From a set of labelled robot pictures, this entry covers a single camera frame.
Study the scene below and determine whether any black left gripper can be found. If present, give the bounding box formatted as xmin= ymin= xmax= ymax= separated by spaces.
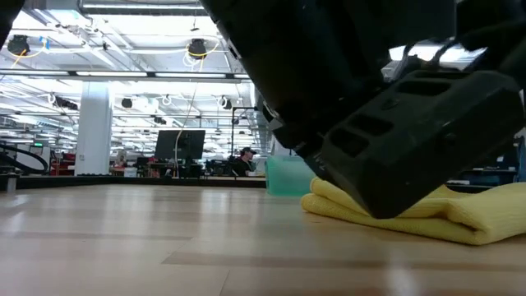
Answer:
xmin=199 ymin=0 xmax=458 ymax=160

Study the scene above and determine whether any yellow microfiber towel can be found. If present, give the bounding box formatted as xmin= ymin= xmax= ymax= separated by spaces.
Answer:
xmin=300 ymin=177 xmax=526 ymax=247

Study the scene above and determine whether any teal translucent plastic bin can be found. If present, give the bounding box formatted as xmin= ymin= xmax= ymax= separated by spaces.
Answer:
xmin=265 ymin=155 xmax=318 ymax=197

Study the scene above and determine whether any person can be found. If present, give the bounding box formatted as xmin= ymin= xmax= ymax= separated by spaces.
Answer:
xmin=231 ymin=146 xmax=259 ymax=178

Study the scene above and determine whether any black computer monitor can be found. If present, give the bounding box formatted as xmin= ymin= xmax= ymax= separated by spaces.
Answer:
xmin=154 ymin=129 xmax=206 ymax=178

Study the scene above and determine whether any black keyboard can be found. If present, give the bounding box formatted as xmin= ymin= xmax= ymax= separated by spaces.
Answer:
xmin=0 ymin=175 xmax=494 ymax=194

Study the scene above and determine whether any white building pillar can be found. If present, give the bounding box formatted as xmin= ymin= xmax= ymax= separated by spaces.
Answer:
xmin=75 ymin=81 xmax=113 ymax=176

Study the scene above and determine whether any red tool cabinet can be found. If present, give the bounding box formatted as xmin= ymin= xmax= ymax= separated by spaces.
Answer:
xmin=51 ymin=150 xmax=77 ymax=173

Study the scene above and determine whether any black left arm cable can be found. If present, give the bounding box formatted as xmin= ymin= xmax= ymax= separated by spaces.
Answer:
xmin=390 ymin=37 xmax=486 ymax=81

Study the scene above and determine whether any black ceiling cable reel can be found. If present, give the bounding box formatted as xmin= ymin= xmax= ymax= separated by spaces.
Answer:
xmin=7 ymin=34 xmax=30 ymax=57
xmin=187 ymin=37 xmax=208 ymax=59

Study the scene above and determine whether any long ceiling light rail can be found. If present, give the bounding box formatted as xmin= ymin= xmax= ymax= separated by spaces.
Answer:
xmin=0 ymin=68 xmax=252 ymax=83

